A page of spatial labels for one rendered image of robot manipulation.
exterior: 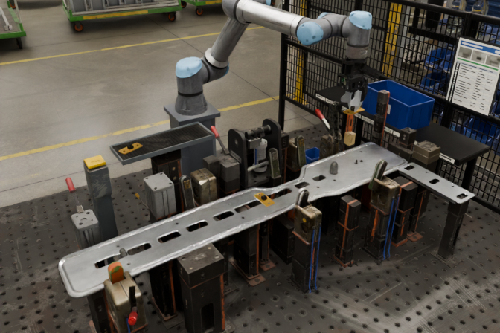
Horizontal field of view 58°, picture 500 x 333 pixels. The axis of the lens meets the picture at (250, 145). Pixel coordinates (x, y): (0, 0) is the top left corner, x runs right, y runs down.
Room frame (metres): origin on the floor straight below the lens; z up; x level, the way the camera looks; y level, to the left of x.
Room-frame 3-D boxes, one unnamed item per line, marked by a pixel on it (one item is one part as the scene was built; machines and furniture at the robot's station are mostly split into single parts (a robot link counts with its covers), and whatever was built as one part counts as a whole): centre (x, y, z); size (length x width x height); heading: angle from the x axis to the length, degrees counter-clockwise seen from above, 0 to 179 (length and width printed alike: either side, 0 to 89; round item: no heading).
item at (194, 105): (1.94, 0.27, 1.15); 0.15 x 0.15 x 0.10
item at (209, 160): (1.48, 0.15, 0.90); 0.05 x 0.05 x 0.40; 33
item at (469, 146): (2.02, -0.69, 1.01); 0.90 x 0.22 x 0.03; 33
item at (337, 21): (1.61, -0.29, 1.57); 0.11 x 0.11 x 0.08; 49
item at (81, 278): (1.34, -0.04, 1.00); 1.38 x 0.22 x 0.02; 123
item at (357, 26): (1.56, -0.37, 1.57); 0.09 x 0.08 x 0.11; 49
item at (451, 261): (1.38, -0.78, 0.84); 0.11 x 0.06 x 0.29; 33
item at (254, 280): (1.31, 0.01, 0.84); 0.17 x 0.06 x 0.29; 33
